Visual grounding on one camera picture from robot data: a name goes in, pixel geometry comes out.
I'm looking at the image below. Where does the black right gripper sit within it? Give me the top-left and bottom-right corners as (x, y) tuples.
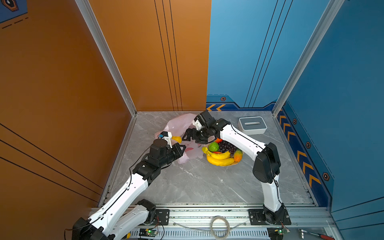
(181, 126), (210, 145)

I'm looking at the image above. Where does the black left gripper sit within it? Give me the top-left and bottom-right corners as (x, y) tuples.
(158, 143), (186, 169)

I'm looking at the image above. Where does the pink plastic bag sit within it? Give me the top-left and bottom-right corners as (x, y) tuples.
(154, 113), (204, 164)

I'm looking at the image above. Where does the dark purple grape bunch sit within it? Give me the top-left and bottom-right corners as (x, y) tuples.
(218, 140), (238, 157)

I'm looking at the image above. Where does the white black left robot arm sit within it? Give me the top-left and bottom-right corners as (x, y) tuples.
(71, 139), (187, 240)

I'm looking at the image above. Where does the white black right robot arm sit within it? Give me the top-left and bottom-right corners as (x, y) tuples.
(182, 111), (292, 225)

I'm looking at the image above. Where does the red apple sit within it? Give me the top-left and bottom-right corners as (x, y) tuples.
(215, 138), (223, 144)

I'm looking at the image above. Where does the yellow banana bunch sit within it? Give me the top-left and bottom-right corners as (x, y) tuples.
(202, 147), (235, 167)

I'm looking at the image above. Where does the beige fruit plate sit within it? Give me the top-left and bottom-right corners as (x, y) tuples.
(205, 137), (244, 168)

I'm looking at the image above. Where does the orange green mango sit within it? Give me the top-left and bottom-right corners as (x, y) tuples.
(234, 149), (244, 163)

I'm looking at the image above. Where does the white grey tissue box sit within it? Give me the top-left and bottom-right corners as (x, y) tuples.
(238, 116), (268, 136)

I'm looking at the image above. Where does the green circuit board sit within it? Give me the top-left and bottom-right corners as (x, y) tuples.
(138, 229), (159, 239)

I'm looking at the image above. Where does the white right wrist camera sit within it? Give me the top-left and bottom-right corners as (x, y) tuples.
(193, 111), (213, 131)

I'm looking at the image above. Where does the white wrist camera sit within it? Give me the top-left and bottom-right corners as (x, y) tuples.
(193, 111), (213, 131)
(158, 131), (173, 148)

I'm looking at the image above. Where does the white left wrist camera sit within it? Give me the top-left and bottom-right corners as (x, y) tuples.
(158, 131), (173, 148)

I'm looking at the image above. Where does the coiled clear cable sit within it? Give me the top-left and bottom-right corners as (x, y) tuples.
(172, 215), (250, 240)

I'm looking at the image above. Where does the aluminium front rail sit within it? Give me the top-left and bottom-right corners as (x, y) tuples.
(123, 204), (342, 240)

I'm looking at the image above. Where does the aluminium corner post left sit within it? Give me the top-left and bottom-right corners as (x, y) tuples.
(75, 0), (137, 117)

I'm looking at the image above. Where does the aluminium corner post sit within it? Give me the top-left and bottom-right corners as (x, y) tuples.
(75, 0), (137, 117)
(272, 0), (345, 117)

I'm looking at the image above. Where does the red handled tool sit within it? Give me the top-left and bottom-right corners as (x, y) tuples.
(299, 229), (335, 240)

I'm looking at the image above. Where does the aluminium corner post right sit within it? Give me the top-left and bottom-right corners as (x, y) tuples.
(272, 0), (345, 117)

